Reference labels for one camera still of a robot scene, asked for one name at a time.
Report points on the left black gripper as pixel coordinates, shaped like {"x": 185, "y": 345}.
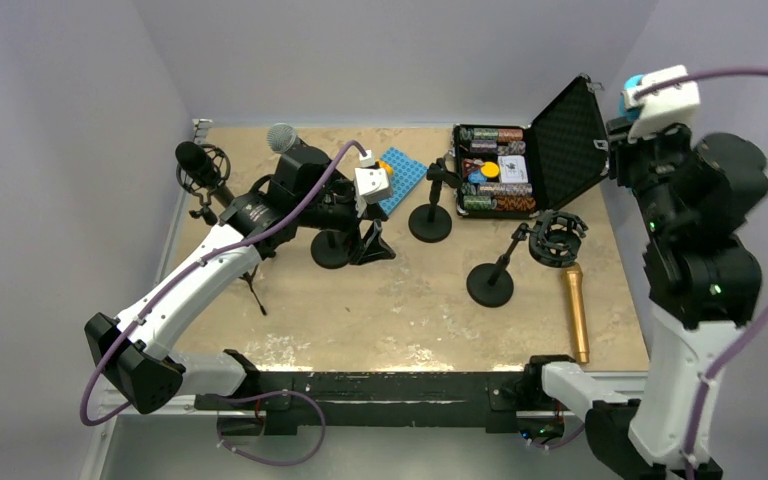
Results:
{"x": 372, "y": 246}

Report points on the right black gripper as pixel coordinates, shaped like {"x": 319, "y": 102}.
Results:
{"x": 621, "y": 148}

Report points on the blue handheld microphone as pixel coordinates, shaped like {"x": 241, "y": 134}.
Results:
{"x": 629, "y": 106}

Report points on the black round-base mic stand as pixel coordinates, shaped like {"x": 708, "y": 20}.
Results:
{"x": 430, "y": 222}

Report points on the gold handheld microphone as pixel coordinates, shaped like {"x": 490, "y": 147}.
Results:
{"x": 572, "y": 278}

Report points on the black silver-grille microphone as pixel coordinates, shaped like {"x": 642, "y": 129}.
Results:
{"x": 281, "y": 137}

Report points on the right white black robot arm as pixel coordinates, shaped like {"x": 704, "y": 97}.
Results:
{"x": 693, "y": 196}

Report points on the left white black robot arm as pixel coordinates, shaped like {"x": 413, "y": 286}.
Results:
{"x": 135, "y": 350}

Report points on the black stand behind left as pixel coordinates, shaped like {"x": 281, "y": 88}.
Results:
{"x": 328, "y": 250}

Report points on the black condenser microphone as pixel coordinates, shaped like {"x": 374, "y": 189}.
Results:
{"x": 203, "y": 170}

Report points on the orange yellow toy brick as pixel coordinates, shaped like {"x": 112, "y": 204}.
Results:
{"x": 387, "y": 167}

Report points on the blue studded baseplate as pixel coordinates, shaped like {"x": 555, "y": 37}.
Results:
{"x": 407, "y": 174}

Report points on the white card deck box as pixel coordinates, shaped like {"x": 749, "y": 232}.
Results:
{"x": 513, "y": 169}

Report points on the yellow poker chip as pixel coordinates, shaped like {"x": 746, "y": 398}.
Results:
{"x": 490, "y": 170}

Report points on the black poker chip case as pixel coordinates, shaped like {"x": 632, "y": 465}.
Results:
{"x": 566, "y": 151}

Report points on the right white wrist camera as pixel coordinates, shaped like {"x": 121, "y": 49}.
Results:
{"x": 666, "y": 107}

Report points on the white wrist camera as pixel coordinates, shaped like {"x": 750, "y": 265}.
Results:
{"x": 372, "y": 183}
{"x": 666, "y": 107}

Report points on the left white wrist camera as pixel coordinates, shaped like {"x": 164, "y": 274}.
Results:
{"x": 372, "y": 183}

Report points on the black tripod shock-mount stand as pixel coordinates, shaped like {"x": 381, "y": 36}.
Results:
{"x": 212, "y": 212}

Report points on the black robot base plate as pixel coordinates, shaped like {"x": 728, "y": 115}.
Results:
{"x": 282, "y": 402}

